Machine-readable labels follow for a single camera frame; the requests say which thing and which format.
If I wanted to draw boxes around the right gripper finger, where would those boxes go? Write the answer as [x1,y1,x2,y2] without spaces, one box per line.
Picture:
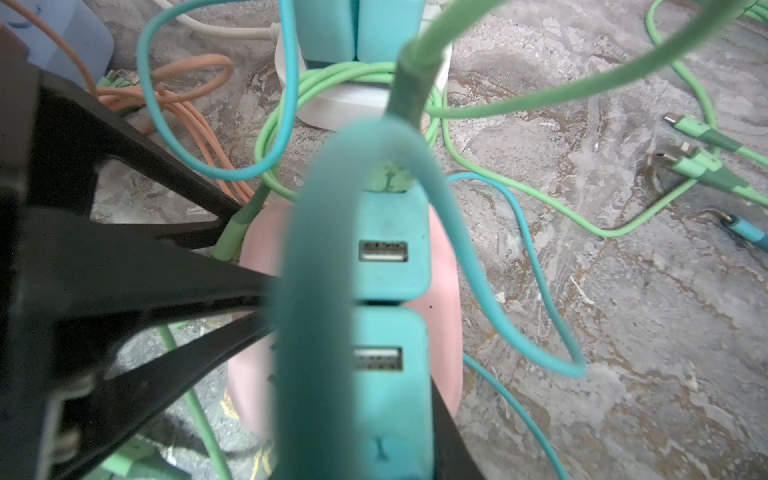
[1,52,272,479]

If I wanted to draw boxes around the pink power strip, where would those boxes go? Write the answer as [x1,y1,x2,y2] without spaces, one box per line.
[223,201,463,439]

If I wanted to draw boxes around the teal charger plug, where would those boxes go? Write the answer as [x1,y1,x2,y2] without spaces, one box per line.
[352,186,435,479]

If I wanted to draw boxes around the blue power strip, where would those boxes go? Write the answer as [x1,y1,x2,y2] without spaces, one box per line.
[1,0,114,88]

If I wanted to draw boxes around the white power strip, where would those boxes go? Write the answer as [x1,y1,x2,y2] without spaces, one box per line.
[274,4,453,131]

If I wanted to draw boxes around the orange usb cable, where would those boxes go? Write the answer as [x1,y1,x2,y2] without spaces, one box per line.
[0,0,256,205]

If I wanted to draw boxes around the teal usb cable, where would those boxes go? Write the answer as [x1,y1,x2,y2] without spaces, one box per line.
[136,0,589,480]

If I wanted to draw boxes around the light green usb cable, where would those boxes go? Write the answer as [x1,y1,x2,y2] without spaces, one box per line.
[158,0,768,480]

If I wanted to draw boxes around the green multi-head cable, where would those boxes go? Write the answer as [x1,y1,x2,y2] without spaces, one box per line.
[644,0,768,253]

